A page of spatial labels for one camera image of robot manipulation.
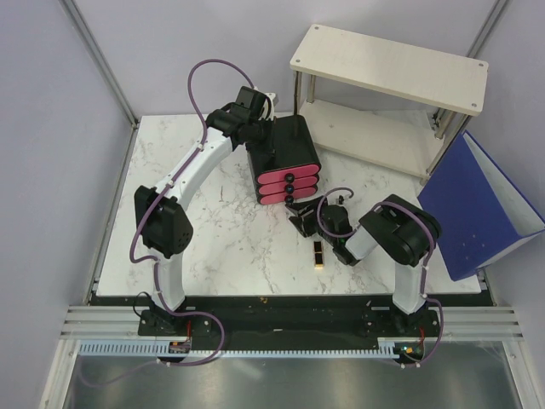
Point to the white two-tier shelf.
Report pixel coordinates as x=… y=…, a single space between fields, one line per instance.
x=392 y=104

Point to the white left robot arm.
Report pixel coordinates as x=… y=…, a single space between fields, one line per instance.
x=163 y=230

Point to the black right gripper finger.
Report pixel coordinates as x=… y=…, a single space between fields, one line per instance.
x=306 y=226
x=302 y=210

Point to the gold black lipstick case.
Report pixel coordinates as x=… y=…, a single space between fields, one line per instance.
x=318 y=254

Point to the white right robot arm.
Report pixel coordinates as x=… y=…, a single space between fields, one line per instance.
x=405 y=232

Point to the pink bottom drawer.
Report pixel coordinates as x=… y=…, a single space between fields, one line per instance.
x=284 y=197

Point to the blue binder folder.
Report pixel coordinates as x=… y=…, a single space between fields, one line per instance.
x=483 y=215

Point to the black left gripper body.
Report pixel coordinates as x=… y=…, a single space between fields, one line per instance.
x=261 y=140

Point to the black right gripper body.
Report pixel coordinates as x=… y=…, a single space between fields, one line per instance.
x=329 y=239

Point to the black drawer cabinet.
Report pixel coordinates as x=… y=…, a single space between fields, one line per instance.
x=293 y=146

